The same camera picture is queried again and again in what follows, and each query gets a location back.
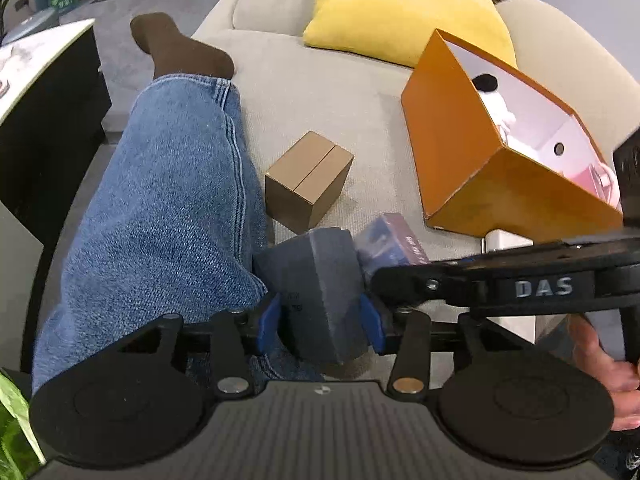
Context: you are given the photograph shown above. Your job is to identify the dark grey box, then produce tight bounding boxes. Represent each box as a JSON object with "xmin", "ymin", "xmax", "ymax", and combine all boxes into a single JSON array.
[{"xmin": 254, "ymin": 228, "xmax": 369, "ymax": 365}]

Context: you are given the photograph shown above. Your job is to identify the person right hand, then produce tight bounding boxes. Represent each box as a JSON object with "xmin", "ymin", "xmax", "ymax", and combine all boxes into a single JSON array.
[{"xmin": 567, "ymin": 314, "xmax": 640, "ymax": 431}]

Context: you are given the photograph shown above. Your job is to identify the purple picture booklet box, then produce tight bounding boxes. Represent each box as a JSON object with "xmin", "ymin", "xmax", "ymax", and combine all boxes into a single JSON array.
[{"xmin": 354, "ymin": 212, "xmax": 430, "ymax": 282}]

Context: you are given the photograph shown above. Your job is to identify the brown cardboard box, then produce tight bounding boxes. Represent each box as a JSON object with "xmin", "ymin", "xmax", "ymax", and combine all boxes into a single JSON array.
[{"xmin": 265, "ymin": 131, "xmax": 354, "ymax": 234}]

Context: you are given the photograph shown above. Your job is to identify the person leg in jeans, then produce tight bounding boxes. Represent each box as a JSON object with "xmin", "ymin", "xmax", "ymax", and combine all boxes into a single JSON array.
[{"xmin": 32, "ymin": 74, "xmax": 268, "ymax": 387}]

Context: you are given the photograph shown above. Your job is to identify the orange storage box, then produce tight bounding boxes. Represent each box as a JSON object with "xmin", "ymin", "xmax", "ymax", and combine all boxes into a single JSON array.
[{"xmin": 401, "ymin": 30, "xmax": 623, "ymax": 242}]

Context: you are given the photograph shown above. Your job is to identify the brown sock foot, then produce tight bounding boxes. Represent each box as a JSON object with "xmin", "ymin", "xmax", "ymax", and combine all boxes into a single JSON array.
[{"xmin": 130, "ymin": 12, "xmax": 235, "ymax": 79}]

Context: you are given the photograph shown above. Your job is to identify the white marble coffee table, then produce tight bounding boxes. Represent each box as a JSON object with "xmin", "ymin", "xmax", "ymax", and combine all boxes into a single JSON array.
[{"xmin": 1, "ymin": 20, "xmax": 112, "ymax": 260}]

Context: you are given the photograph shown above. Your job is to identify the yellow cushion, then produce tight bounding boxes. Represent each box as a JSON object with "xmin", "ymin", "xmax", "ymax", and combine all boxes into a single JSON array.
[{"xmin": 303, "ymin": 0, "xmax": 516, "ymax": 67}]

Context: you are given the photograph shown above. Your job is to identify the grey round stool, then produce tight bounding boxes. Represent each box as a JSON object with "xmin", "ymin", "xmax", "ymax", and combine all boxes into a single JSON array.
[{"xmin": 2, "ymin": 8, "xmax": 60, "ymax": 46}]

